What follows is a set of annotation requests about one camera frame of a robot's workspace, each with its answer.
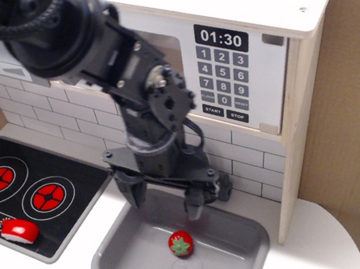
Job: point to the grey toy sink basin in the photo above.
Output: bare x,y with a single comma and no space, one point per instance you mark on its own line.
138,239

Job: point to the black toy stovetop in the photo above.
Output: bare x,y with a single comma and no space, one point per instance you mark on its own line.
52,191

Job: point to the dark grey toy faucet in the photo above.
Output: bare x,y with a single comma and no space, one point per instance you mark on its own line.
218,185

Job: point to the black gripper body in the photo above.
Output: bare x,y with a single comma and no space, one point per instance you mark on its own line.
169,167

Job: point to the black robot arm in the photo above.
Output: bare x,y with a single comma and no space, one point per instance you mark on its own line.
77,40

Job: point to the wooden microwave cabinet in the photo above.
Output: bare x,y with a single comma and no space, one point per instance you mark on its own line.
301,23

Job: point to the white toy microwave door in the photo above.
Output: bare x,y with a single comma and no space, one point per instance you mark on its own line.
236,74

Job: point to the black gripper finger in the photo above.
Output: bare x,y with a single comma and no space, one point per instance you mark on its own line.
194,202
133,188

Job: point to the red tuna sushi toy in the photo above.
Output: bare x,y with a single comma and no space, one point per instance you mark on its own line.
19,230

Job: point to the red toy strawberry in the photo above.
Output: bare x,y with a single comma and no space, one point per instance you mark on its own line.
181,243

